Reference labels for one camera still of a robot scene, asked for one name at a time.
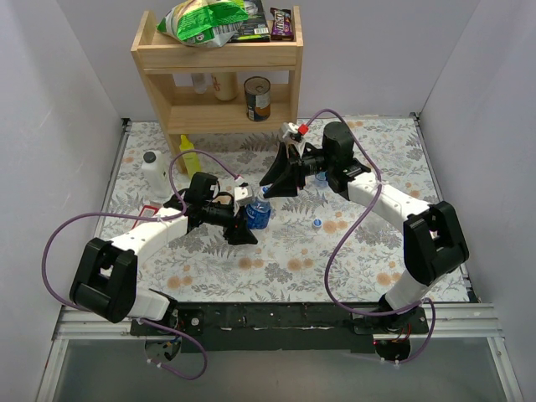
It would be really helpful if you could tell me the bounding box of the blue label water bottle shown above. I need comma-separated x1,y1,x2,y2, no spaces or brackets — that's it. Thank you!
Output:
315,172,328,188
245,187,271,229

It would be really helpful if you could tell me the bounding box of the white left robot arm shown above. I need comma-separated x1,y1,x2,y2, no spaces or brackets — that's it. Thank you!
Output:
70,173,257,335

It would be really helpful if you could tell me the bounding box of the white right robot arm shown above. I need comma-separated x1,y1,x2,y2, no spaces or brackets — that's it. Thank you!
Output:
260,121,469,333

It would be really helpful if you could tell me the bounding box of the yellow squeeze bottle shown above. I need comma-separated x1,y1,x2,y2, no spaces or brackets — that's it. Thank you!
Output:
179,135,201,178

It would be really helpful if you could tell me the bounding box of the white bottle black cap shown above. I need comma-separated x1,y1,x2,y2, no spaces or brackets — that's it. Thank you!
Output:
142,150,173,198

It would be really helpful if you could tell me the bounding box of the beige cylinder bottle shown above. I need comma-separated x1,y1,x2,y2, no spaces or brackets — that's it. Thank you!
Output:
211,72,238,101

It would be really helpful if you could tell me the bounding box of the floral tablecloth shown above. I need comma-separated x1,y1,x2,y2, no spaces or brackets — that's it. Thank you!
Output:
109,117,469,302

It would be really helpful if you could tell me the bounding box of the tin can with label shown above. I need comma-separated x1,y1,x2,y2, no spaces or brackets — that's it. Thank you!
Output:
244,76,271,122

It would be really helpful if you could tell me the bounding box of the red rectangular box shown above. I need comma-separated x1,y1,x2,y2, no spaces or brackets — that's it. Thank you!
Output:
138,205,159,221

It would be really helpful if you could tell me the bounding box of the wooden shelf rack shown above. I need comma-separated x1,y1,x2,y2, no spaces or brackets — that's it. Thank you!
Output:
131,7,304,154

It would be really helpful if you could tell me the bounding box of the black snack box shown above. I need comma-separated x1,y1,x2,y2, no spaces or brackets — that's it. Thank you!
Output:
229,0,271,44

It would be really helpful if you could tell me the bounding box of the brown candy bar pack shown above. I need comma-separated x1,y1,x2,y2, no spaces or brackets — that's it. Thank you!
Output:
271,8,294,41

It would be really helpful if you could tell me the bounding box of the green chip bag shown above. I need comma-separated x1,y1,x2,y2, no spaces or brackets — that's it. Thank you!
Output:
157,0,249,48

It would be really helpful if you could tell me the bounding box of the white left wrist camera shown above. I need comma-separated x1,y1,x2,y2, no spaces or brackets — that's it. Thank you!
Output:
233,176,254,211

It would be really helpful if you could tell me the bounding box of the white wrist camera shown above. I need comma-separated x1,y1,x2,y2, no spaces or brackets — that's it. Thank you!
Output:
233,176,254,211
281,122,309,157

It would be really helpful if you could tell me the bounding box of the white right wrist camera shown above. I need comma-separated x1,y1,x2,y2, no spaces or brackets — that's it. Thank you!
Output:
281,122,309,157

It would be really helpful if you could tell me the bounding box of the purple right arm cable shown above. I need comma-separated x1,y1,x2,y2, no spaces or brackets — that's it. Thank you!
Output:
303,108,436,363

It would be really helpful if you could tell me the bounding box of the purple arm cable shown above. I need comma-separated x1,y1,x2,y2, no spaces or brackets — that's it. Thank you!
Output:
303,108,436,363
41,150,248,381

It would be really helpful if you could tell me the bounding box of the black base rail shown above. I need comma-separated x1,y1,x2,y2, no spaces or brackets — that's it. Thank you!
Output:
130,301,435,361

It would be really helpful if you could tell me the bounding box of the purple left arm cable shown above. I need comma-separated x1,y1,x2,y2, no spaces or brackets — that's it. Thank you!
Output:
41,150,248,381

